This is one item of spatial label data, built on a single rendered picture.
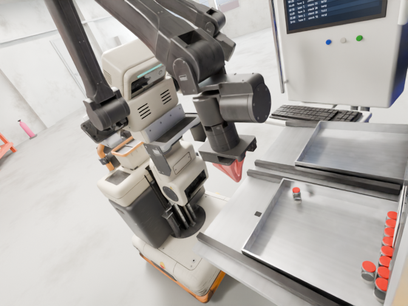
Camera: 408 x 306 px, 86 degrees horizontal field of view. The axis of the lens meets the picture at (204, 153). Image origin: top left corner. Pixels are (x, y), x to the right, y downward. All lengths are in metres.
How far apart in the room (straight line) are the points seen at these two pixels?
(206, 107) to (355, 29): 0.90
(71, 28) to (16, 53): 8.05
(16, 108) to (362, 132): 8.09
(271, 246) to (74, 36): 0.69
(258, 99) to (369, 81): 0.93
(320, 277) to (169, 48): 0.52
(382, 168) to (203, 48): 0.62
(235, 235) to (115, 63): 0.66
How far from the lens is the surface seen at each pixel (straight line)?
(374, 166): 0.80
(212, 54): 0.36
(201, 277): 1.35
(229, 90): 0.33
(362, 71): 1.21
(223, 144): 0.39
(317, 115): 1.19
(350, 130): 0.96
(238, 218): 0.67
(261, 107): 0.33
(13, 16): 9.11
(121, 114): 0.73
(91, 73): 0.68
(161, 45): 0.37
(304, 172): 0.75
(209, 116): 0.37
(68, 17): 0.66
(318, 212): 0.66
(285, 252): 0.59
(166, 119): 0.93
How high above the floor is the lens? 1.39
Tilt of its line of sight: 31 degrees down
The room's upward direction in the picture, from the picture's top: 21 degrees counter-clockwise
